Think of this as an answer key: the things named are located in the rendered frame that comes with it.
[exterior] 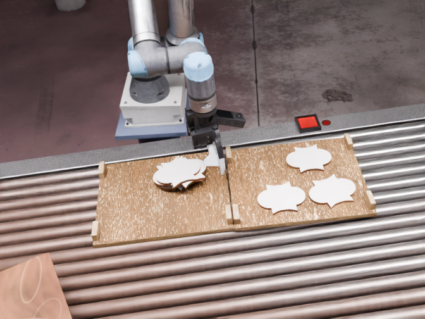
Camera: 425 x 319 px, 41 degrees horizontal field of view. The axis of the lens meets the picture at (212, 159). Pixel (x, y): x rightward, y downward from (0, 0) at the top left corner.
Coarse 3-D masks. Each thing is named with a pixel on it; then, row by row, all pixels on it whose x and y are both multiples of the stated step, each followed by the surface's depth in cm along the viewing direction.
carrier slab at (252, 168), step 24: (288, 144) 188; (312, 144) 187; (336, 144) 186; (240, 168) 182; (264, 168) 181; (288, 168) 180; (336, 168) 177; (240, 192) 174; (360, 192) 169; (240, 216) 166; (264, 216) 165; (288, 216) 164; (312, 216) 163; (336, 216) 162; (360, 216) 163
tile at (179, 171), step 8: (176, 160) 180; (184, 160) 180; (192, 160) 180; (168, 168) 178; (176, 168) 177; (184, 168) 177; (192, 168) 177; (160, 176) 176; (168, 176) 175; (176, 176) 175; (184, 176) 174; (192, 176) 174; (168, 184) 173; (176, 184) 172
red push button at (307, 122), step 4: (312, 116) 199; (300, 120) 198; (304, 120) 198; (308, 120) 198; (312, 120) 198; (300, 124) 197; (304, 124) 197; (308, 124) 196; (312, 124) 196; (316, 124) 196
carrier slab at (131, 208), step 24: (120, 168) 188; (144, 168) 186; (216, 168) 183; (120, 192) 179; (144, 192) 178; (168, 192) 177; (192, 192) 176; (216, 192) 175; (96, 216) 172; (120, 216) 171; (144, 216) 170; (168, 216) 169; (192, 216) 168; (216, 216) 167; (120, 240) 164; (144, 240) 164
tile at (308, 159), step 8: (296, 152) 184; (304, 152) 183; (312, 152) 183; (320, 152) 182; (328, 152) 182; (288, 160) 181; (296, 160) 181; (304, 160) 180; (312, 160) 180; (320, 160) 180; (328, 160) 179; (296, 168) 179; (304, 168) 177; (312, 168) 177; (320, 168) 177
